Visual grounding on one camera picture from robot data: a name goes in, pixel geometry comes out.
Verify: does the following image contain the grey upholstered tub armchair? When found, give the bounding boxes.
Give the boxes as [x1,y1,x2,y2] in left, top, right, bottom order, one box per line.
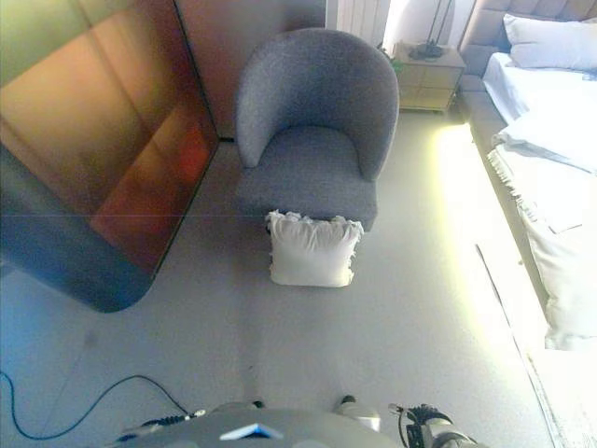
[234,27,401,233]

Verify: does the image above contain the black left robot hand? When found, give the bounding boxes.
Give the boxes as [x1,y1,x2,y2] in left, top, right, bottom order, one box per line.
[147,409,207,428]

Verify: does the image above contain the light wooden nightstand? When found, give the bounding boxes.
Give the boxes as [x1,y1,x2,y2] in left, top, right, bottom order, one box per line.
[396,42,467,115]

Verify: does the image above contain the pale bedside rug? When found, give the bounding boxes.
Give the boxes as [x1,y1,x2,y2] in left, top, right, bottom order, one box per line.
[474,242,597,448]

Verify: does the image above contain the glossy brown wooden wardrobe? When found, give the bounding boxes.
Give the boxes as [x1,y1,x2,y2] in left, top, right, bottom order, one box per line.
[0,0,220,314]

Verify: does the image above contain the blue floor cable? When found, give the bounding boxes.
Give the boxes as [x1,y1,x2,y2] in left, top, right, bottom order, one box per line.
[0,371,193,441]

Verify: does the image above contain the white fringed bed blanket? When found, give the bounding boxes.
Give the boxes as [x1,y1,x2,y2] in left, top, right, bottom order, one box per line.
[487,109,597,351]

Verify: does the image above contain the white fringed square cushion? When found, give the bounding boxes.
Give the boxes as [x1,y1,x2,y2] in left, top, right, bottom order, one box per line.
[265,209,365,287]

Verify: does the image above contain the black table lamp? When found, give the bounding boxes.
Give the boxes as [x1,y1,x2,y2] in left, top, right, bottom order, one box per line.
[409,0,456,61]

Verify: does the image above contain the silver right robot leg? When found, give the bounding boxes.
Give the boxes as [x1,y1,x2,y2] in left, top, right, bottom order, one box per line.
[332,395,382,431]

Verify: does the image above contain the small green plant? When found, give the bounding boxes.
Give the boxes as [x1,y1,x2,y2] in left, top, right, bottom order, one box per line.
[376,44,405,75]

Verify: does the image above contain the white bed pillow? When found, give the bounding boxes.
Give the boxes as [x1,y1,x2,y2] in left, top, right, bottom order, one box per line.
[502,12,597,72]

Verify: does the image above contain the grey robot torso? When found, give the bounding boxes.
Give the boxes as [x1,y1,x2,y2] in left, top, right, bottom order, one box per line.
[134,403,411,448]

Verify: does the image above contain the grey upholstered bed frame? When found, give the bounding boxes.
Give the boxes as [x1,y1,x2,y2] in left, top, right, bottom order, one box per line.
[459,0,597,300]

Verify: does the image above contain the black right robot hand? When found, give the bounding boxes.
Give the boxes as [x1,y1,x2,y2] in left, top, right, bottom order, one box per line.
[389,402,450,424]

